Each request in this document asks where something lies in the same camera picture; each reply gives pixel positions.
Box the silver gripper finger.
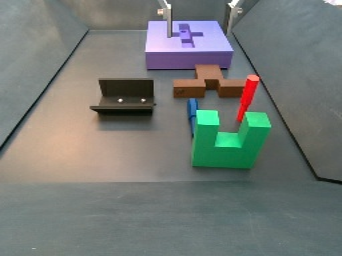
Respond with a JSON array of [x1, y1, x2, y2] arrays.
[[158, 0, 173, 37], [227, 0, 243, 34]]

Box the red hexagonal peg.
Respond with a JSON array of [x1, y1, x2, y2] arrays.
[[237, 74, 260, 121]]

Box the brown T-shaped block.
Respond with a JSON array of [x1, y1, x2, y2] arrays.
[[174, 64, 245, 98]]

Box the green U-shaped block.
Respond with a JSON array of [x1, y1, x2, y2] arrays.
[[191, 110, 272, 169]]

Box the blue cylindrical peg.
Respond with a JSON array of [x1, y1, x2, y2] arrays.
[[187, 98, 198, 137]]

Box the black angle bracket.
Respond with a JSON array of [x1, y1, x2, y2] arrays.
[[90, 78, 155, 114]]

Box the purple board with cutout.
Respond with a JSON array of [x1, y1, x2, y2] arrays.
[[145, 21, 234, 70]]

